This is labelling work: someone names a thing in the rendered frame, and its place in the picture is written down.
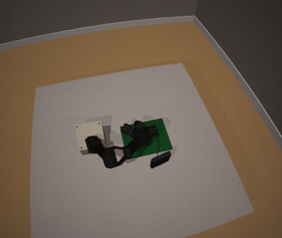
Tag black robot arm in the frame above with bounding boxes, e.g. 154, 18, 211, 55
85, 121, 158, 169

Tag green circuit board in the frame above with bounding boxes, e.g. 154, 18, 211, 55
121, 118, 172, 159

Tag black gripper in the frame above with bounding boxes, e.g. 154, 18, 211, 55
121, 123, 138, 137

